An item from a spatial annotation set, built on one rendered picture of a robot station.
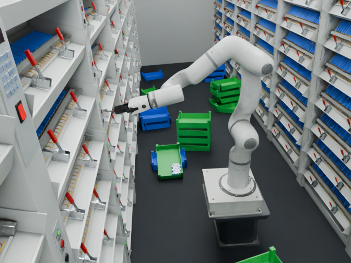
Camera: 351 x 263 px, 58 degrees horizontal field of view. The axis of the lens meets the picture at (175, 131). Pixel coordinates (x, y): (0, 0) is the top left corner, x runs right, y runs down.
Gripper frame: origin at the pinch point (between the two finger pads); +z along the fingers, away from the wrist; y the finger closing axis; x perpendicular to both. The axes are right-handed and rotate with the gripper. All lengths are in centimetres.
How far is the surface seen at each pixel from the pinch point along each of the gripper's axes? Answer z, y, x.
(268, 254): -49, -49, -63
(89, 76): 0.7, -25.4, 25.9
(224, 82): -85, 219, -89
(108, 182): 9.9, -26.9, -21.1
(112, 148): 10.0, -1.0, -19.1
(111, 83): 8.3, 44.4, -0.2
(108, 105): 7.1, 12.3, -1.0
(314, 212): -98, 17, -117
